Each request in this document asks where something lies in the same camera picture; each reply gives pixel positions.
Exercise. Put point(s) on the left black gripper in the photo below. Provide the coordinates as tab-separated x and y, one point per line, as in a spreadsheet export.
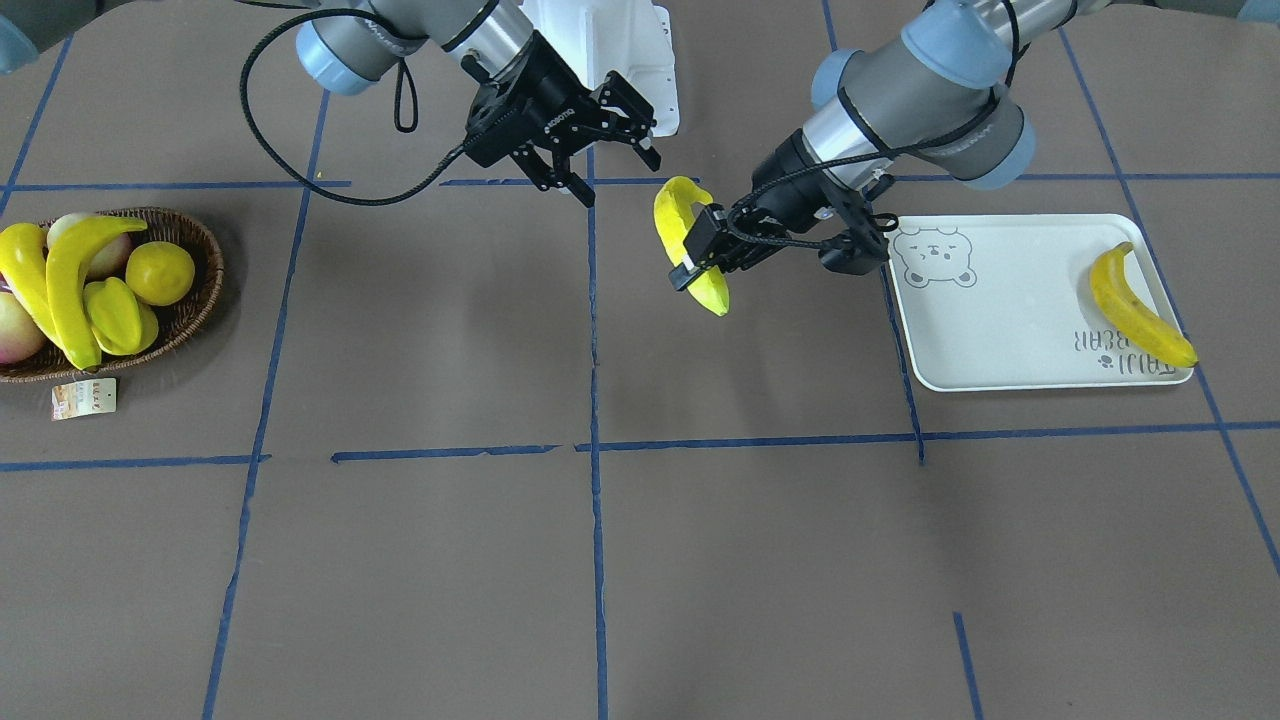
783	181

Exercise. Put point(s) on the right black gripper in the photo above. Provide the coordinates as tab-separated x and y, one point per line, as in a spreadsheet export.
541	90

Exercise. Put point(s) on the yellow banana moved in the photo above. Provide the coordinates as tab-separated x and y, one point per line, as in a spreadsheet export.
1122	307
674	217

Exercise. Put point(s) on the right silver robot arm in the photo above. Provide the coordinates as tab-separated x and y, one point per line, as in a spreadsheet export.
347	46

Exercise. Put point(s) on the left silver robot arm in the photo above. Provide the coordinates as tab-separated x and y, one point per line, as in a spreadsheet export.
939	92

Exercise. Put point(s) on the brown wicker basket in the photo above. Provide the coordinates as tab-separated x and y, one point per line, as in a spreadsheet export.
176	324

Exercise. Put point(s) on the paper basket label tag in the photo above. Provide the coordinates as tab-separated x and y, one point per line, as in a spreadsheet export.
90	397

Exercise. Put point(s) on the white bear tray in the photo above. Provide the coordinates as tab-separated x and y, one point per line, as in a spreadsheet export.
992	302

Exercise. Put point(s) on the yellow lemon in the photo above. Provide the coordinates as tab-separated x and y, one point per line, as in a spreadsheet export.
160	273

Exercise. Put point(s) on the pink apple far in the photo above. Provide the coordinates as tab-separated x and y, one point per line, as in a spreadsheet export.
107	261

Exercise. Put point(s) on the pink apple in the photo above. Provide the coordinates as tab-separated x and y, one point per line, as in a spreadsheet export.
107	261
21	339

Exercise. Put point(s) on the yellow starfruit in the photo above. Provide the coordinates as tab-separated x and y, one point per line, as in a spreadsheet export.
120	323

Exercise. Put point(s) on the yellow banana long curved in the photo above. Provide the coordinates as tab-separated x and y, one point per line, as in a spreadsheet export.
70	256

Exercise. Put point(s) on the pink apple near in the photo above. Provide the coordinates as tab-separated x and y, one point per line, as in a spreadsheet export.
21	339

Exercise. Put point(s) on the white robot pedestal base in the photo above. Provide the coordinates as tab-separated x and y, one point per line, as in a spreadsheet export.
632	37

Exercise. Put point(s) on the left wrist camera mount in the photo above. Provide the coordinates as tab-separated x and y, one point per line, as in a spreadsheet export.
862	247

